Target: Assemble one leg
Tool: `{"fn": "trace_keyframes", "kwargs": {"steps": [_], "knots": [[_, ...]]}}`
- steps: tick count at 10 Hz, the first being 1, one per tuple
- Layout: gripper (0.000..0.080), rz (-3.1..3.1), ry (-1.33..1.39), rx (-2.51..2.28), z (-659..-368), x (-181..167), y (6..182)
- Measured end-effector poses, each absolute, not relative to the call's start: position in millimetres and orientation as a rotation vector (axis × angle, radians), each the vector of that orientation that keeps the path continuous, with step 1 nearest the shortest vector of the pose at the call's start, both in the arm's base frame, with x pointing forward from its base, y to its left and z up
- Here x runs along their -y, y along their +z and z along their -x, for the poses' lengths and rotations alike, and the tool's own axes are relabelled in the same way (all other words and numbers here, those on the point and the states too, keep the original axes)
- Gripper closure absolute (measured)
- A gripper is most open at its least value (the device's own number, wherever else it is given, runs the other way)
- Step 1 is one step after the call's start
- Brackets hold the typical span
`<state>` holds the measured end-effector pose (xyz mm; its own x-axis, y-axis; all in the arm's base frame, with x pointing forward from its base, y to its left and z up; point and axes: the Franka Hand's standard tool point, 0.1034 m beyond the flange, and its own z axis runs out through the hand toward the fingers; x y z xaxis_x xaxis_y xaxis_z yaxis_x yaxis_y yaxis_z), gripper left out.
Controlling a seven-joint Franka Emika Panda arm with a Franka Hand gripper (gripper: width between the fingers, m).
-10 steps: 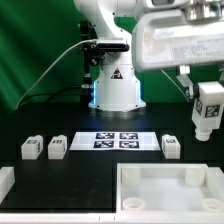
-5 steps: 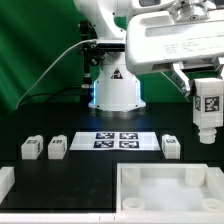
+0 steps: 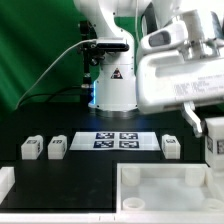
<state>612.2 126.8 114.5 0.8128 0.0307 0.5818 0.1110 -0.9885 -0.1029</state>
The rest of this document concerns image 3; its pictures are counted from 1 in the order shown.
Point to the black camera stand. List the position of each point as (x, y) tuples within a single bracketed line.
[(91, 55)]

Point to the white square table top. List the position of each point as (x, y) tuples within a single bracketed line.
[(167, 188)]

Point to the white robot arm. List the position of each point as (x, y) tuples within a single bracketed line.
[(120, 25)]

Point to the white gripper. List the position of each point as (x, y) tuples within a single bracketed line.
[(165, 81)]

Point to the white obstacle fixture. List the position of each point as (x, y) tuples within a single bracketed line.
[(7, 180)]

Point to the white sheet with markers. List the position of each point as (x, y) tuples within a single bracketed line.
[(105, 140)]

